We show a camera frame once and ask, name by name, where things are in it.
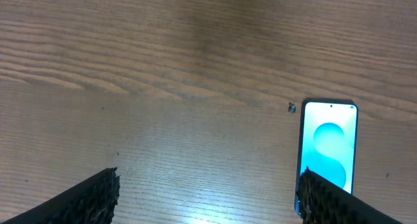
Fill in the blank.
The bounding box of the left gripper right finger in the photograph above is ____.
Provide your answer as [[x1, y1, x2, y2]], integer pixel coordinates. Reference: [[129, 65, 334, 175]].
[[295, 169, 400, 224]]

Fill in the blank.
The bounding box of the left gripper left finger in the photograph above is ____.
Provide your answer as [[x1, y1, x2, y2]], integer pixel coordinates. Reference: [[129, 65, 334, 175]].
[[4, 167, 121, 224]]

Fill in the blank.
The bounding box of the smartphone with blue screen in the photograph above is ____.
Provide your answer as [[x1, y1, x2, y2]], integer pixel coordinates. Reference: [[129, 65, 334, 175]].
[[294, 100, 360, 216]]

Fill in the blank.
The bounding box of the small dark speck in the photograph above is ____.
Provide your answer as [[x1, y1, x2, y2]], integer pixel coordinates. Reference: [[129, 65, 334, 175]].
[[288, 102, 296, 115]]

